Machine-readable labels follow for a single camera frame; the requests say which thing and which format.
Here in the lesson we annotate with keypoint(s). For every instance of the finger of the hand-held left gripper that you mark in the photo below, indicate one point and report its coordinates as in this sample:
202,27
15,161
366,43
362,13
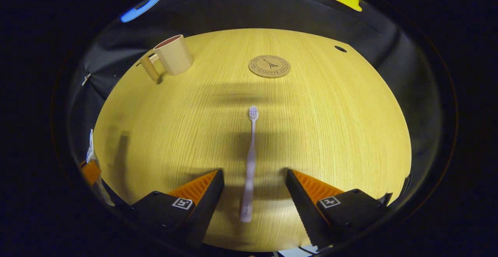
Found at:
91,172

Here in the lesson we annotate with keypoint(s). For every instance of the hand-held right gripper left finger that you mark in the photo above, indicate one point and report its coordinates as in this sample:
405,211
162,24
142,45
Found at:
208,206

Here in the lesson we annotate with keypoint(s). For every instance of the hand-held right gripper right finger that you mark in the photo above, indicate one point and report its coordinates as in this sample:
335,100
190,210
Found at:
301,206

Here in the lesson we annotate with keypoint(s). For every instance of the white toothpaste tube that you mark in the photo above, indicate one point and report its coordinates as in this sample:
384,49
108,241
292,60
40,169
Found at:
91,148

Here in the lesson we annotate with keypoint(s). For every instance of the pale pink toothbrush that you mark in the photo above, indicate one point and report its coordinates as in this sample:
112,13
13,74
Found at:
250,163

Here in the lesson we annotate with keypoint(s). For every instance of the beige cup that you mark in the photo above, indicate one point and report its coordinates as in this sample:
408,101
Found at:
175,56

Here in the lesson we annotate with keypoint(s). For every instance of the round cork coaster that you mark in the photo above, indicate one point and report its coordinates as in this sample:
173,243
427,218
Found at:
269,66

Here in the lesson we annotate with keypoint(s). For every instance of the wooden desktop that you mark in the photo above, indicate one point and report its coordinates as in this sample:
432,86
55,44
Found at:
330,125

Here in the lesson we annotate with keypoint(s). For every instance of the silver metal clip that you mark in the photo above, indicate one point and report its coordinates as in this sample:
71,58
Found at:
86,79

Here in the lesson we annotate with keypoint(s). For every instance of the black backdrop cloth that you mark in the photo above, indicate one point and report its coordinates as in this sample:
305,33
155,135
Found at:
249,12

